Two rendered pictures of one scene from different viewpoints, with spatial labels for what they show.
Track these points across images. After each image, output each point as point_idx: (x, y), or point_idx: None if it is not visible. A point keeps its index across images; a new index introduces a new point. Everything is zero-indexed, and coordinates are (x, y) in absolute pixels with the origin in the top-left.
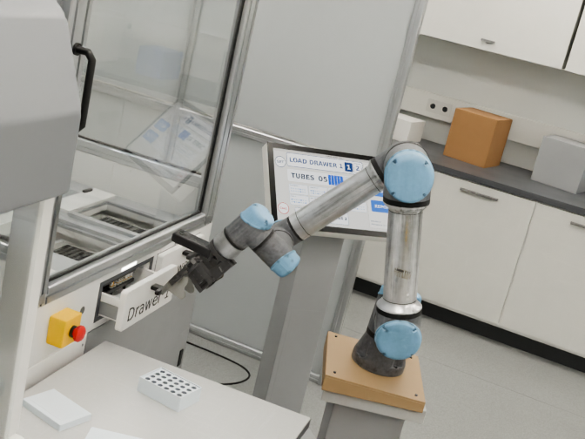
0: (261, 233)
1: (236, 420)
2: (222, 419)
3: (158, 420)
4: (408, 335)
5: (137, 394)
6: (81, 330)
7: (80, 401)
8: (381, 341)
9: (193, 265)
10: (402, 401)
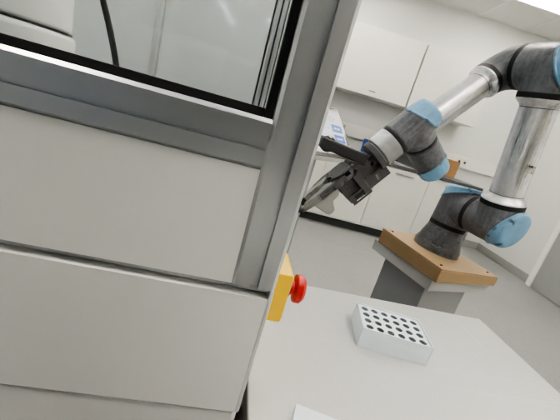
0: (432, 132)
1: (465, 351)
2: (458, 356)
3: (435, 394)
4: (525, 226)
5: (363, 352)
6: (306, 284)
7: (335, 407)
8: (505, 234)
9: (350, 174)
10: (485, 279)
